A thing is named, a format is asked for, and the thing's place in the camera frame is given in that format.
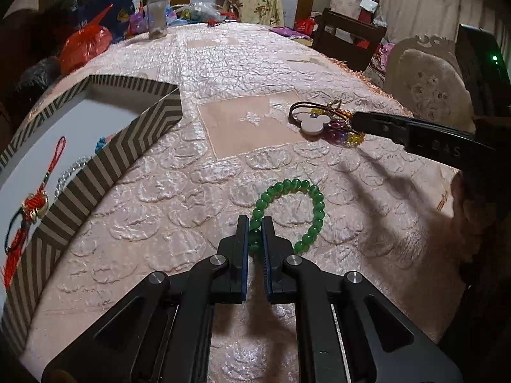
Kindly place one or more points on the red knot tassel charm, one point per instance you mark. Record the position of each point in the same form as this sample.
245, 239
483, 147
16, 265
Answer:
34, 207

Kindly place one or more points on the ornate floral upholstered chair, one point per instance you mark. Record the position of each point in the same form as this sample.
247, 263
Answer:
427, 83

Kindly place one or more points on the pink embossed tablecloth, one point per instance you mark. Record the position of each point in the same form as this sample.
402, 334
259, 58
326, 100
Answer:
239, 68

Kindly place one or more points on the small black plastic bag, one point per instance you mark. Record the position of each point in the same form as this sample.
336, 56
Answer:
40, 75

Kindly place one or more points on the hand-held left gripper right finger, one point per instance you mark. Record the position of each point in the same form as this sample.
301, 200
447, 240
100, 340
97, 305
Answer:
266, 255

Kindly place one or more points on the clear plastic jar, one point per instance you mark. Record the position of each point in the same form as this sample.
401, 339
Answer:
156, 16

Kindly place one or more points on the purple cloth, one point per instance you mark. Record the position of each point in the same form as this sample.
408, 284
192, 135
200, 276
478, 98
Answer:
291, 32

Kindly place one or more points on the clear plastic bag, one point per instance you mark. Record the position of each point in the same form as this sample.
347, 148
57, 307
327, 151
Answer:
201, 10

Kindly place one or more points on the beige curtain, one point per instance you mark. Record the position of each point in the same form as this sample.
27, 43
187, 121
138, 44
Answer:
431, 0

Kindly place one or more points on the red plastic bag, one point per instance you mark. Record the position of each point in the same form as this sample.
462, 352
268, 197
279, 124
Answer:
84, 44

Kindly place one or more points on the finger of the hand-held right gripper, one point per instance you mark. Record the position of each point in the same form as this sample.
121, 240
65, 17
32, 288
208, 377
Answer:
399, 131

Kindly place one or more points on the chevron striped gift box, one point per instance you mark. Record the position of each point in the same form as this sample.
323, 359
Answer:
99, 167

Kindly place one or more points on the dark wooden chair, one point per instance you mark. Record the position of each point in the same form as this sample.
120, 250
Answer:
343, 44

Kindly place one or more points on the large black plastic bag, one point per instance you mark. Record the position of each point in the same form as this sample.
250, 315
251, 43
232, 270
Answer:
76, 0

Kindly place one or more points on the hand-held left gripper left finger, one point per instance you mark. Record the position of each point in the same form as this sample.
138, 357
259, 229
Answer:
242, 255

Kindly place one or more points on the blue printed bag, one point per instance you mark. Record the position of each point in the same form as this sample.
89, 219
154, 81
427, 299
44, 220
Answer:
119, 12

